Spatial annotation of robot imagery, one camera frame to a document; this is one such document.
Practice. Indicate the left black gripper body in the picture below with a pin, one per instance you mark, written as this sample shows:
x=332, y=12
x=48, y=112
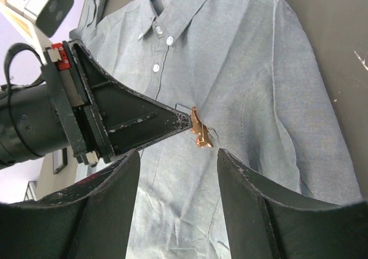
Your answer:
x=74, y=83

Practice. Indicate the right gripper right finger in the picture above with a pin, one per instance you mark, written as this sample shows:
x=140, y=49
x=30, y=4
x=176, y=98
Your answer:
x=266, y=220

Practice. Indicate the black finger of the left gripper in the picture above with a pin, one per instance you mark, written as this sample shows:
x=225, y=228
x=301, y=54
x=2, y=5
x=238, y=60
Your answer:
x=118, y=118

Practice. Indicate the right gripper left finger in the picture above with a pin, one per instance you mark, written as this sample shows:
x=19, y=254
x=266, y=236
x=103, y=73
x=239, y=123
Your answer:
x=89, y=219

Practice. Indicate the orange gold brooch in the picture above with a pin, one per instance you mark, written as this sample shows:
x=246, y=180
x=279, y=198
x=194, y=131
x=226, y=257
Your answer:
x=198, y=128

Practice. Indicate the grey button-up shirt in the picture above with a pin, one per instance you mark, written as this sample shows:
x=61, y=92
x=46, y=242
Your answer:
x=247, y=68

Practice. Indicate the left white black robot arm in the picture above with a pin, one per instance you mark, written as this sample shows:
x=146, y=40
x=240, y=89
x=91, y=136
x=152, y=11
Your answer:
x=24, y=123

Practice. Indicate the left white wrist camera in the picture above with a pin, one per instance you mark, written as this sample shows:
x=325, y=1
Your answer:
x=36, y=20

